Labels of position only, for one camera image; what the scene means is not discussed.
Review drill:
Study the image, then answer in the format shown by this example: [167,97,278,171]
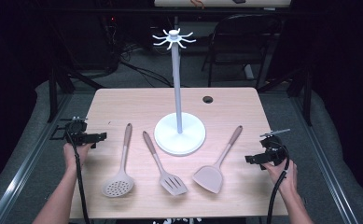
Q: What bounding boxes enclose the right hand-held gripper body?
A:
[259,128,291,166]

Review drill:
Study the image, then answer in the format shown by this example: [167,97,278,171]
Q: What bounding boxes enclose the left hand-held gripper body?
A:
[64,116,93,147]

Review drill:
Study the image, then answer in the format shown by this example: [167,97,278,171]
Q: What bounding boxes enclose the beige solid spatula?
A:
[192,124,244,195]

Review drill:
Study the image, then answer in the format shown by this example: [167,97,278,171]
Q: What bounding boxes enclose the white utensil rack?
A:
[152,27,207,157]

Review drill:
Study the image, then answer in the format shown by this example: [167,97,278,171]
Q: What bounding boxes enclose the beige slotted spatula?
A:
[142,130,188,197]

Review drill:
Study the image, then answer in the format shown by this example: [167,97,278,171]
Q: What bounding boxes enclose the person's left hand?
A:
[63,142,93,172]

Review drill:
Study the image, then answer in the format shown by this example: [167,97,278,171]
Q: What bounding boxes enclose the person's right hand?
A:
[262,158,299,194]

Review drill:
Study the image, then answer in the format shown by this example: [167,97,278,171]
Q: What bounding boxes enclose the beige perforated skimmer spoon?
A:
[102,122,135,198]

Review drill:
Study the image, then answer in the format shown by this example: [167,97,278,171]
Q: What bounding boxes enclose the black folding chair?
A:
[202,13,283,90]

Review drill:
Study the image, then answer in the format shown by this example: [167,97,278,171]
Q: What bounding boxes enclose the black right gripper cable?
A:
[266,141,291,224]

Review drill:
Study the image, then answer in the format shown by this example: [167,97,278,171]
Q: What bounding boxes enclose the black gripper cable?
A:
[65,130,91,224]
[266,141,291,224]

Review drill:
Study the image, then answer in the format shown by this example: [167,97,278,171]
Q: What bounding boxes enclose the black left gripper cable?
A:
[65,130,91,224]

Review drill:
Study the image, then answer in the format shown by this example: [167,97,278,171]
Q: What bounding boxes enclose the black metal stand frame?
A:
[257,66,314,127]
[47,62,104,124]

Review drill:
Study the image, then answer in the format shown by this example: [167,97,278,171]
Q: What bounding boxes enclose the aluminium floor rail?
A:
[0,92,75,224]
[289,92,359,224]

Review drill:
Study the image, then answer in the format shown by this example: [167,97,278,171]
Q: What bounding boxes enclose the bundle of black floor cables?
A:
[119,43,174,88]

